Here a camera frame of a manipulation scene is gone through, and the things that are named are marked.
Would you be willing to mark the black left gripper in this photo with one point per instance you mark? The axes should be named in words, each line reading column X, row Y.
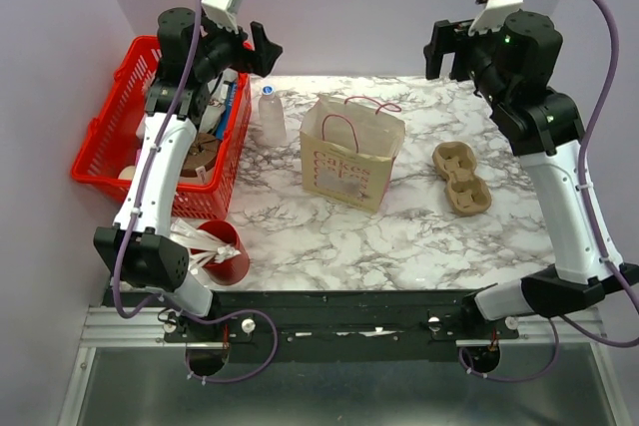
column 258, row 60

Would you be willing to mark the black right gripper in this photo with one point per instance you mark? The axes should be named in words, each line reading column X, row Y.
column 449, row 37

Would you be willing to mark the pink and beige paper bag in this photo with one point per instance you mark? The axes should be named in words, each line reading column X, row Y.
column 348, row 149

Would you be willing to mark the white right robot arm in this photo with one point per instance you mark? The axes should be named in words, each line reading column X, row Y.
column 510, row 69

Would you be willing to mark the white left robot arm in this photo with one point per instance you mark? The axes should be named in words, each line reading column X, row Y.
column 137, row 248

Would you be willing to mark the blue book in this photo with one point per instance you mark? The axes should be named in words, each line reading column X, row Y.
column 229, row 105

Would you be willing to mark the clear plastic water bottle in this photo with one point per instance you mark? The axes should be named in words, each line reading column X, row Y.
column 271, row 112

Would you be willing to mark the brown round lidded box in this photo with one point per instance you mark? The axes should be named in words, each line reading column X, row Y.
column 201, row 158

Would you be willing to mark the brown cardboard cup carrier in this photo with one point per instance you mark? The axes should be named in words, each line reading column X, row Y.
column 466, row 192

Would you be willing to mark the red plastic shopping basket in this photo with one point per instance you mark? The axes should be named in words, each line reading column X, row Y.
column 111, row 143

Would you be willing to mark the red cylindrical straw holder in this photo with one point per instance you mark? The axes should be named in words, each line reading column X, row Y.
column 231, row 267

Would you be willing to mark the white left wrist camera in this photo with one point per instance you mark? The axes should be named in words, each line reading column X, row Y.
column 223, row 13

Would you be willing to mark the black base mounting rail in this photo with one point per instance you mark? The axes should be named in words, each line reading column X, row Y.
column 335, row 326

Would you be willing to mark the aluminium frame rail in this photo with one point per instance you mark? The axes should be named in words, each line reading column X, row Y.
column 103, row 327

